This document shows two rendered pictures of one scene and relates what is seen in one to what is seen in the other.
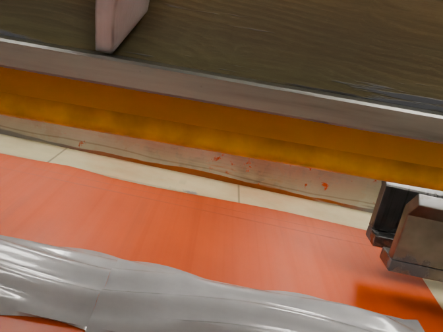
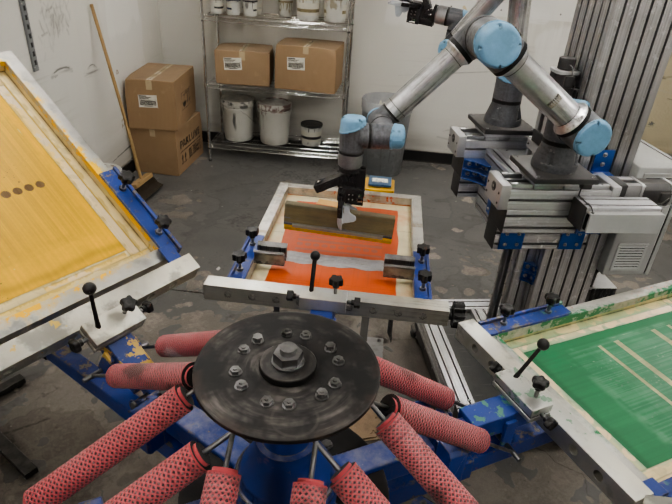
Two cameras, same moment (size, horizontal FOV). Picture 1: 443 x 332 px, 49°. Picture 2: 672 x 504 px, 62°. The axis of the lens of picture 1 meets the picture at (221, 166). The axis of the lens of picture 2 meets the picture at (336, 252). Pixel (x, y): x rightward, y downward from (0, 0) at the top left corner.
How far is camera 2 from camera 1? 199 cm
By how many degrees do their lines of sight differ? 133
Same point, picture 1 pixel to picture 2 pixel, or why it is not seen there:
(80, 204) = (346, 278)
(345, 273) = (289, 269)
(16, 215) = (356, 273)
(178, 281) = (325, 260)
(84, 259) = (340, 264)
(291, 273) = (302, 267)
